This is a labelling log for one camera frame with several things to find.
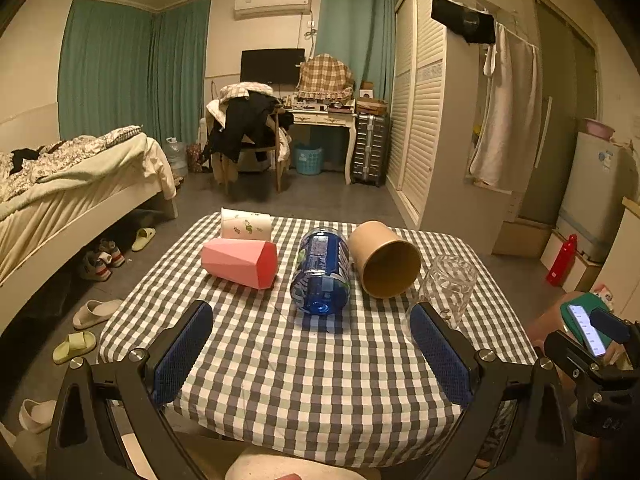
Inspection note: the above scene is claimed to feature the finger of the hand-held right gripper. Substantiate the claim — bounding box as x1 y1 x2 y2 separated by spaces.
543 331 603 386
590 307 634 344

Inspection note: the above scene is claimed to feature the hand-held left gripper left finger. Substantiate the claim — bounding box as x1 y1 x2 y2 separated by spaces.
45 300 216 480

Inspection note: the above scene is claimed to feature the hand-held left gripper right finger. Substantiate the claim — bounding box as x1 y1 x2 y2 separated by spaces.
409 301 577 480

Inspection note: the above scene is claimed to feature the blue plastic bottle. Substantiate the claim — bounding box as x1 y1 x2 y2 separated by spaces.
290 227 351 317

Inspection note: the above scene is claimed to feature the clear glass cup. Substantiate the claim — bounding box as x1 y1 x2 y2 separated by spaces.
418 255 478 328

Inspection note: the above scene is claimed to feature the pink faceted cup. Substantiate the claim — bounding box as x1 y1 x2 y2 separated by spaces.
201 238 279 291

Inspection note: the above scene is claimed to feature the brown paper cup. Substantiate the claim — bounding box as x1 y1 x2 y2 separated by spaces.
348 220 422 300

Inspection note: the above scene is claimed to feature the white patterned paper cup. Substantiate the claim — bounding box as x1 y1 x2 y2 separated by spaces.
219 207 273 242

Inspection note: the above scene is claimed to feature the smartphone with lit screen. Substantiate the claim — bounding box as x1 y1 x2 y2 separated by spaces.
559 302 612 358

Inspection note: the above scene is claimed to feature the person's right leg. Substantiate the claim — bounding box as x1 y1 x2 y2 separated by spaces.
525 302 570 350

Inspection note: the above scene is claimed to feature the person's leg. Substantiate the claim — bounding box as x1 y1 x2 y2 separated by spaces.
225 447 351 480
525 302 570 350

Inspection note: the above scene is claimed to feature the red bottle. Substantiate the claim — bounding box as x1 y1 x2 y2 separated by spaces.
546 233 578 287

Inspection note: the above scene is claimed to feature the white slipper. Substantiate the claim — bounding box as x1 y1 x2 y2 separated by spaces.
19 399 57 434
73 299 123 331

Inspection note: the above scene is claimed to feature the green slipper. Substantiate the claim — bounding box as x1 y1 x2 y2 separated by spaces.
52 331 97 365

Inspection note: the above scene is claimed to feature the yellow slipper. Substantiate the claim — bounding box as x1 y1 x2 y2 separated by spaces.
131 227 157 252

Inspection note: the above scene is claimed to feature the white sneaker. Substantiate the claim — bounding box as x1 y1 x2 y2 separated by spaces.
77 251 112 282
97 240 126 268

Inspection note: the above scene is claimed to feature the checkered tablecloth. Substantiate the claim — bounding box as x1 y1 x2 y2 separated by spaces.
97 212 538 461

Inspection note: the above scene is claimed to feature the cardboard box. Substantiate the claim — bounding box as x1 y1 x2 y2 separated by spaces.
492 220 553 260

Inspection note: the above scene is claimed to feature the small white fridge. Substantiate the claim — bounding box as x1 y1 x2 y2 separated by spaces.
555 131 638 263

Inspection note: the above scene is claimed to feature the person's left leg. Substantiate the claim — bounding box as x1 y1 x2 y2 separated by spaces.
225 447 351 480

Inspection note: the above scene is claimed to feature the bed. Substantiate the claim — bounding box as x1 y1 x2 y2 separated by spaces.
0 102 179 288

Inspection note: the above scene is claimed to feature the clear water jug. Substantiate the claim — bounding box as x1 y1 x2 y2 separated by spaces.
165 137 190 178

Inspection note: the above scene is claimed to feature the pink basin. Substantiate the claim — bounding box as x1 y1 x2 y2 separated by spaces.
582 117 615 142

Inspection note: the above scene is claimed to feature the wooden chair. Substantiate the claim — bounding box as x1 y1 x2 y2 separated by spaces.
212 107 291 196

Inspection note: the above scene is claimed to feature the grey door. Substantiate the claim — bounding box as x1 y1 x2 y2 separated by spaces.
517 0 601 226

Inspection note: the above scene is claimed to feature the dark ribbed suitcase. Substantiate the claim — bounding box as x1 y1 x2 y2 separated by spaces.
350 113 391 187

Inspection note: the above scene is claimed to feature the blue laundry basket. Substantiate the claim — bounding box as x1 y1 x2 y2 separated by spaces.
293 144 323 176

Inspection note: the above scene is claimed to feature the black jacket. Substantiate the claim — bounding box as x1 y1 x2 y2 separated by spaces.
202 91 295 163

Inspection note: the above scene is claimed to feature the floral quilt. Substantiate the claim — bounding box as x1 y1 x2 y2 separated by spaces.
0 125 147 206

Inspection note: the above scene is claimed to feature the white hanging towel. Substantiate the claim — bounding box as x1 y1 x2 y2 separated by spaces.
468 22 543 193

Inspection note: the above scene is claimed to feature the white louvered wardrobe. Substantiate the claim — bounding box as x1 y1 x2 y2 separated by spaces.
384 0 501 231

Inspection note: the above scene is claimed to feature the white desk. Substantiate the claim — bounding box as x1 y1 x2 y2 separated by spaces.
285 105 359 186

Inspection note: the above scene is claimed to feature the green curtain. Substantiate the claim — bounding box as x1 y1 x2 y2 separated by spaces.
57 0 161 143
150 0 212 148
314 0 398 101

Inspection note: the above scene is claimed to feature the black television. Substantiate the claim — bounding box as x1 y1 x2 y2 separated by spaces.
240 48 306 85

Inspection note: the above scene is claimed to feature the plaid cloth cover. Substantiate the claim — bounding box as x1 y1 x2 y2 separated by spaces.
295 53 356 102

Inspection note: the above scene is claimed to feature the black mounted device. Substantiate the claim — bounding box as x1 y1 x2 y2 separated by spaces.
431 0 497 45

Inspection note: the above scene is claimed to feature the white air conditioner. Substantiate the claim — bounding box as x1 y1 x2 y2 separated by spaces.
233 0 312 22

